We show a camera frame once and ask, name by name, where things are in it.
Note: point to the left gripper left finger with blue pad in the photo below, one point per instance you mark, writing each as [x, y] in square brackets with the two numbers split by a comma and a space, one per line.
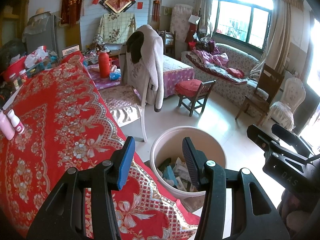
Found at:
[62, 215]

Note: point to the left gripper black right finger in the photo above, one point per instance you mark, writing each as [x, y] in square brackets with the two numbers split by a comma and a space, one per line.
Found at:
[253, 214]

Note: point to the blue tissue pack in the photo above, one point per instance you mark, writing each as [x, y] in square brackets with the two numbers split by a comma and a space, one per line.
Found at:
[169, 177]

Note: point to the beige trash bin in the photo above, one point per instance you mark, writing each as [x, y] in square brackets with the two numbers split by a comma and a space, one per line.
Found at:
[169, 145]

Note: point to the white upholstered chair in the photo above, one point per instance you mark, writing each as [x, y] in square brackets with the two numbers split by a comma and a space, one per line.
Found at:
[282, 111]

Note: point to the small stool red cushion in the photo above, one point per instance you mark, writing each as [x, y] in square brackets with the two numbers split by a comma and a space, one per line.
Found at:
[193, 94]

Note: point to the red floral tablecloth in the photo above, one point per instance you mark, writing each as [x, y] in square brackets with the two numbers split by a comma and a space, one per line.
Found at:
[67, 124]

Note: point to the wooden chair by sofa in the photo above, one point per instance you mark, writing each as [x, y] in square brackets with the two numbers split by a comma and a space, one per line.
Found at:
[267, 87]

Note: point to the small white pill bottle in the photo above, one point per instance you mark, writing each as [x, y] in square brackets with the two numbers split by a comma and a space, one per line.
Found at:
[16, 122]

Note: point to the pink thermos bottle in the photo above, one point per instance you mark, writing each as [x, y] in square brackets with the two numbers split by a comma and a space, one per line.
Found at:
[6, 127]

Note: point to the floral sofa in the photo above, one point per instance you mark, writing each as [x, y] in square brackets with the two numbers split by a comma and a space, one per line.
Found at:
[228, 66]

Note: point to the chair with white coat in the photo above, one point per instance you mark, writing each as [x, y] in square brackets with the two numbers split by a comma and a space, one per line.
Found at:
[141, 83]

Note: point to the red thermos flask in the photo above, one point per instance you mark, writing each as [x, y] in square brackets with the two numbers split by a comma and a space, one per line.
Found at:
[104, 64]

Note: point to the red plastic basin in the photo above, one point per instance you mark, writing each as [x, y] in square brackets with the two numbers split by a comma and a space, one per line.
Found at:
[26, 62]

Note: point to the grey refrigerator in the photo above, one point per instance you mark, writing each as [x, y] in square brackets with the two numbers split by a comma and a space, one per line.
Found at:
[40, 31]

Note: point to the diamond framed fu picture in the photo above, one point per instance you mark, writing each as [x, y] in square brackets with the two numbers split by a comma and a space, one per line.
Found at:
[117, 6]

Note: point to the red chinese knot decoration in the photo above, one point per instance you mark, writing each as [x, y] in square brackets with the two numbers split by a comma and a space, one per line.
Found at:
[70, 12]

